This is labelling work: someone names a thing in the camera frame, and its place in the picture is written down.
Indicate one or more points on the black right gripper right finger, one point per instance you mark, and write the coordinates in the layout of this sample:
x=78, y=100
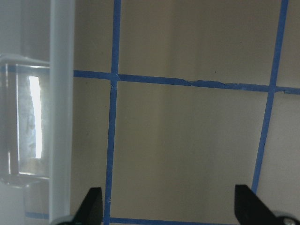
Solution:
x=249, y=209

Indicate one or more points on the clear plastic box lid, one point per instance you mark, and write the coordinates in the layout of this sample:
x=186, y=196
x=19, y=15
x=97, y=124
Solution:
x=36, y=109

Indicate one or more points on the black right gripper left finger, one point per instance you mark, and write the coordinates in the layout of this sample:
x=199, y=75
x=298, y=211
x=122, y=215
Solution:
x=90, y=211

